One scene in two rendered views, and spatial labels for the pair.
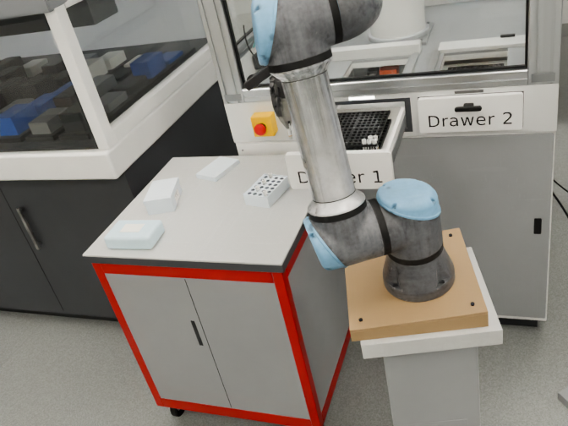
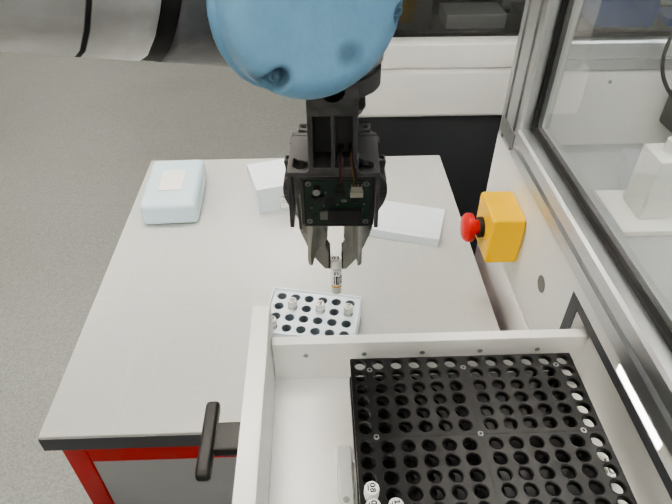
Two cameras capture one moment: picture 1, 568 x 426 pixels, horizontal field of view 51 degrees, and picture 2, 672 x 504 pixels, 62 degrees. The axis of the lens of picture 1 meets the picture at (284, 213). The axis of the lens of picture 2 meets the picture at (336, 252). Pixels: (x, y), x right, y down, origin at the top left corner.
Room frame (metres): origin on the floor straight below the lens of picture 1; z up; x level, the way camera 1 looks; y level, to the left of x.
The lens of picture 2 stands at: (1.35, -0.45, 1.35)
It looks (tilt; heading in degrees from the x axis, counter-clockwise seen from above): 40 degrees down; 63
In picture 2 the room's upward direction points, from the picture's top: straight up
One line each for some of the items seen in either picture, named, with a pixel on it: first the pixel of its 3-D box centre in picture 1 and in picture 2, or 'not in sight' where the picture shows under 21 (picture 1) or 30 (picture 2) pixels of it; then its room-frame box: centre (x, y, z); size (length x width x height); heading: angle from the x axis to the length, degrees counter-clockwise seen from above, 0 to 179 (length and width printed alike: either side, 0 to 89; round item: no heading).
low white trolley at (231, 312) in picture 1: (245, 294); (302, 399); (1.60, 0.19, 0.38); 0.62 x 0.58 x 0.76; 65
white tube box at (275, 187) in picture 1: (266, 190); (312, 322); (1.56, 0.03, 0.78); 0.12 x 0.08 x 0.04; 144
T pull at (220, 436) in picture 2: not in sight; (222, 438); (1.39, -0.16, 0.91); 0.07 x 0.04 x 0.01; 65
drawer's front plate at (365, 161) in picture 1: (339, 170); (256, 457); (1.41, -0.17, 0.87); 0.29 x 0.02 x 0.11; 65
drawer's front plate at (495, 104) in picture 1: (469, 113); not in sight; (1.57, -0.59, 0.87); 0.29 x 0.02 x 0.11; 65
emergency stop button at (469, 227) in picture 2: (260, 128); (472, 227); (1.80, 0.01, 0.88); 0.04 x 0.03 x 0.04; 65
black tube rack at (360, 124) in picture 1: (355, 137); (474, 452); (1.59, -0.26, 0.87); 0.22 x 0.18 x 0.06; 155
